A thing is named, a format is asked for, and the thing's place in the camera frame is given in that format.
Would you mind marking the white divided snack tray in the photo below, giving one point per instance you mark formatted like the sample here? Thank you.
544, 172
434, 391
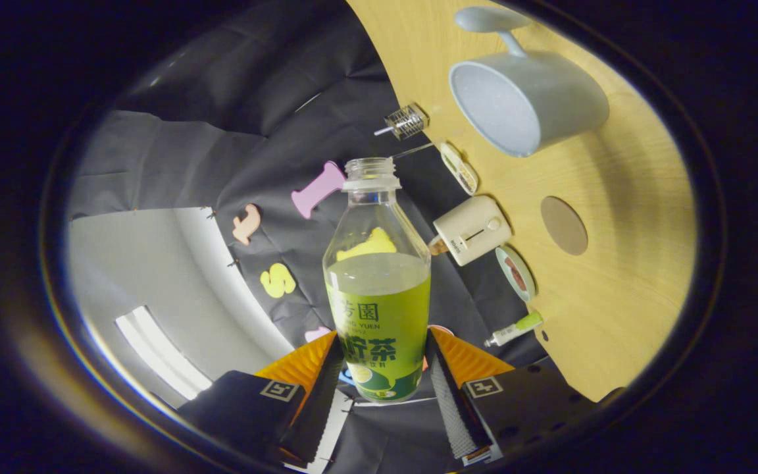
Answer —
459, 168

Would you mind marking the pale grey cup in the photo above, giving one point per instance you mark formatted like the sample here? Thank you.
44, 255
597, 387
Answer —
563, 99

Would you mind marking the brown round coaster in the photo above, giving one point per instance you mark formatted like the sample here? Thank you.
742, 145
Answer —
564, 226

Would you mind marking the small white green bottle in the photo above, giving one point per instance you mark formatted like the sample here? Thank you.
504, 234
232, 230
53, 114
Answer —
514, 329

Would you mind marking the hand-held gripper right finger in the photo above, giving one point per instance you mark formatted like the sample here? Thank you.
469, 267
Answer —
453, 408

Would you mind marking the toast slice in toaster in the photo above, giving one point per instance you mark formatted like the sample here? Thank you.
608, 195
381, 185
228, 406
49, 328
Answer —
438, 247

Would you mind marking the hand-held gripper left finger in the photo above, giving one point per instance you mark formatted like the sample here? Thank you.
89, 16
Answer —
316, 415

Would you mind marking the white toaster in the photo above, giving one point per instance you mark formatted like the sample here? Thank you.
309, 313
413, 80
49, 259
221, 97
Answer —
471, 230

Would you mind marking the black backdrop cloth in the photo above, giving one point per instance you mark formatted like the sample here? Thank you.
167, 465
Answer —
221, 151

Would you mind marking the wooden table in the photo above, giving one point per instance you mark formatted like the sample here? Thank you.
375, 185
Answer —
616, 296

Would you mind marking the green juice bottle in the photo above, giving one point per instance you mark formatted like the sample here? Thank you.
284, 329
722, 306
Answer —
379, 316

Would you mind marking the brown bread slice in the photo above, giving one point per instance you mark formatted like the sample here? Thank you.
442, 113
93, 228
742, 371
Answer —
514, 271

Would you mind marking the pale green plate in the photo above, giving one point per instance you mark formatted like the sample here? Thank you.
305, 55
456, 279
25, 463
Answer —
524, 284

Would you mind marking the white straw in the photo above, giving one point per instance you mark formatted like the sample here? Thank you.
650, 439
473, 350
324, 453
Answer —
383, 130

